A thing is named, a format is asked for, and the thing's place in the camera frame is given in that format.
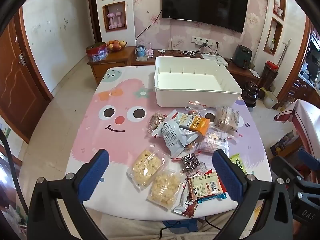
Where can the white metal pole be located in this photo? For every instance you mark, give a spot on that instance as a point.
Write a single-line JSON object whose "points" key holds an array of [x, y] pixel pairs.
{"points": [[285, 52]]}

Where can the white wall sockets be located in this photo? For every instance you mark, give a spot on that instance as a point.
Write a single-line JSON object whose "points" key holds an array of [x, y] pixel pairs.
{"points": [[200, 40]]}

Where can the small green white bottle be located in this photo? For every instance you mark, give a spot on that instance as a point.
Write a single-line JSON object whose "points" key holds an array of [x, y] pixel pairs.
{"points": [[273, 43]]}

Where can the dark brown ceramic jar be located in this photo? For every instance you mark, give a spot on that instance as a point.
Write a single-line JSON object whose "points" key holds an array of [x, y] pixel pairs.
{"points": [[250, 93]]}

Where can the colourful cardboard box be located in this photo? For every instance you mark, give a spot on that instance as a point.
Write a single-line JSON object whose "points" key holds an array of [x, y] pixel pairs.
{"points": [[285, 142]]}

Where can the wooden television cabinet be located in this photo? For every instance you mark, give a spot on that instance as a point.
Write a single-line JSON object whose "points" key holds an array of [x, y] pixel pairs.
{"points": [[112, 62]]}

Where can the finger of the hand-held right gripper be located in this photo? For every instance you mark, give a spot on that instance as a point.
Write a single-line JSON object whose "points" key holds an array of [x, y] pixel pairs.
{"points": [[283, 166], [307, 156]]}

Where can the beige barcode snack packet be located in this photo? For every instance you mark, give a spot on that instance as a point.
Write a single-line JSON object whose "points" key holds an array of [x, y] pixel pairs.
{"points": [[205, 185]]}

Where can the bowl of fruit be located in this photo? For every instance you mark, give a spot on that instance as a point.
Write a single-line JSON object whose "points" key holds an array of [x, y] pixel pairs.
{"points": [[116, 45]]}

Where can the cartoon printed tablecloth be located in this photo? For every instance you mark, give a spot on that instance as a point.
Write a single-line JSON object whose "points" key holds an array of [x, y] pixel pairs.
{"points": [[115, 140]]}

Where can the white set-top box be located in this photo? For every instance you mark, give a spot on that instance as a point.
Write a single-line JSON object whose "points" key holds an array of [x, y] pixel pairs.
{"points": [[215, 58]]}

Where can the yellow puffed rice packet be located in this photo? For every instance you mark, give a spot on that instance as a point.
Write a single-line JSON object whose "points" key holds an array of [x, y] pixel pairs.
{"points": [[146, 167], [166, 187]]}

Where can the blue snow globe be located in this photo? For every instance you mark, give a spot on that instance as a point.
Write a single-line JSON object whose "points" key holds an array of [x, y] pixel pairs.
{"points": [[141, 51]]}

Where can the dark brown cake packet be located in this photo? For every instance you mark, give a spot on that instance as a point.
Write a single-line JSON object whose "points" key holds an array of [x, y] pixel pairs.
{"points": [[190, 162]]}

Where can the white paper sheet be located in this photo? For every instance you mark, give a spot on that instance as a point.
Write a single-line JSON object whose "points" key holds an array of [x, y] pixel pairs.
{"points": [[255, 73]]}

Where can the clear packet of striped cakes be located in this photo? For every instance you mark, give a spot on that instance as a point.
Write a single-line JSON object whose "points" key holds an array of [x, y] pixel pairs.
{"points": [[226, 120]]}

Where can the brown wooden door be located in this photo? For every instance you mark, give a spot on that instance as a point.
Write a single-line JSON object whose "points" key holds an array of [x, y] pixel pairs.
{"points": [[15, 80]]}

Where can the orange oat bar packet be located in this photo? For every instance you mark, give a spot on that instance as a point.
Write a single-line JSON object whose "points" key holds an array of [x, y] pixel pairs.
{"points": [[197, 125]]}

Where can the black wall television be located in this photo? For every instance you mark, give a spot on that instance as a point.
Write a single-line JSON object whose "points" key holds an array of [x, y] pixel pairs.
{"points": [[205, 2]]}

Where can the blue plastic stool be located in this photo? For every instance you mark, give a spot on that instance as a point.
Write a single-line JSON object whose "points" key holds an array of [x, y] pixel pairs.
{"points": [[180, 226]]}

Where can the red white cloth table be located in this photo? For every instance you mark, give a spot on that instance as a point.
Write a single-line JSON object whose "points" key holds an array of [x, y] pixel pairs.
{"points": [[303, 120]]}

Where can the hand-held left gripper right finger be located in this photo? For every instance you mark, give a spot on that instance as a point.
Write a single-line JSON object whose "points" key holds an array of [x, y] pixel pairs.
{"points": [[227, 177]]}

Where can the green snack packet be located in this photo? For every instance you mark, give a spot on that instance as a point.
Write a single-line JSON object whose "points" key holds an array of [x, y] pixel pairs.
{"points": [[238, 163]]}

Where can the dark green air fryer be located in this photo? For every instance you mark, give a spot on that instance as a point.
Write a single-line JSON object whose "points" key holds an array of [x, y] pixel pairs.
{"points": [[243, 56]]}

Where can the white cup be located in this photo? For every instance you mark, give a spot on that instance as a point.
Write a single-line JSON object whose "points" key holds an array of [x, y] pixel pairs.
{"points": [[279, 11]]}

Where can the white teal snack packet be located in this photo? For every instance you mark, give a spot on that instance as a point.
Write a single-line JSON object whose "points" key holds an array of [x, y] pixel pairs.
{"points": [[181, 117]]}

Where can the pink dumbbell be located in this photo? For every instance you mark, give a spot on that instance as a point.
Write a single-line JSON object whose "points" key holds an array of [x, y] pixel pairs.
{"points": [[111, 21], [118, 19]]}

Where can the pink white snack packet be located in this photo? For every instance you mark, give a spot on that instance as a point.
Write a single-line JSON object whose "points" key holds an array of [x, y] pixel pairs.
{"points": [[213, 142]]}

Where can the round red tin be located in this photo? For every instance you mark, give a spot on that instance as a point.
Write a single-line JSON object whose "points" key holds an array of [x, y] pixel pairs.
{"points": [[97, 52]]}

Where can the white plastic bucket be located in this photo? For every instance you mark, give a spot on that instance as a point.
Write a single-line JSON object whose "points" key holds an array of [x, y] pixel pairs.
{"points": [[270, 100]]}

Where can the white plastic storage box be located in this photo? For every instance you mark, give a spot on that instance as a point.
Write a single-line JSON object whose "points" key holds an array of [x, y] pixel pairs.
{"points": [[195, 85]]}

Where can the small pink toy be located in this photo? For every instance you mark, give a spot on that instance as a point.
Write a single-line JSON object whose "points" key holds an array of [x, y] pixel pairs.
{"points": [[150, 53]]}

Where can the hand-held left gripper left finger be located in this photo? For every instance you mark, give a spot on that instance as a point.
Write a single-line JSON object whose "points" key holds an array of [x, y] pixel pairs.
{"points": [[95, 175]]}

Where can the clear red snack packet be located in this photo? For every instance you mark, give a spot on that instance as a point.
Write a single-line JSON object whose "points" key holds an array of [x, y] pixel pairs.
{"points": [[197, 106]]}

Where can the clear packet of brown nuts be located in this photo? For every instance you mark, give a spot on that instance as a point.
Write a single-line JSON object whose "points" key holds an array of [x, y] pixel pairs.
{"points": [[156, 121]]}

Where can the grey blue snack bag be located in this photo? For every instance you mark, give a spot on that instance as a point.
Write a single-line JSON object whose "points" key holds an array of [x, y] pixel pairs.
{"points": [[175, 137]]}

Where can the tall dark jar red lid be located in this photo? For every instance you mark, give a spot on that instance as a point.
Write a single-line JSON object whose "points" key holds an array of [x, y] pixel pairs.
{"points": [[268, 77]]}

